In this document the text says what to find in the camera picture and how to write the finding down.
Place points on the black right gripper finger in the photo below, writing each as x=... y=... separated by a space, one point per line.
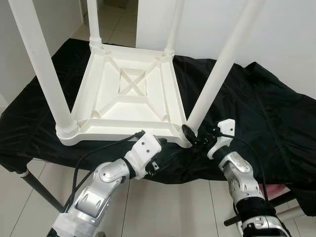
x=189 y=133

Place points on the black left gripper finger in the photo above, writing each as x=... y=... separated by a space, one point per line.
x=163 y=141

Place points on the white plastic table top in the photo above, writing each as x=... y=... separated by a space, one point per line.
x=106 y=79

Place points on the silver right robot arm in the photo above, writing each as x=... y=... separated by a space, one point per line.
x=237 y=170

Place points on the black cloth cover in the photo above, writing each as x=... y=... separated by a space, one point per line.
x=266 y=118

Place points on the pink white-rimmed cloth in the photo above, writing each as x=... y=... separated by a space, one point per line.
x=279 y=188

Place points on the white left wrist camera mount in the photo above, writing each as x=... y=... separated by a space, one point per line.
x=145 y=145

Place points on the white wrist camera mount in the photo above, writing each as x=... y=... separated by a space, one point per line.
x=227 y=127
x=145 y=145

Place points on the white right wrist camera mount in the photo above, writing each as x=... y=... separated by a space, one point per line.
x=227 y=127

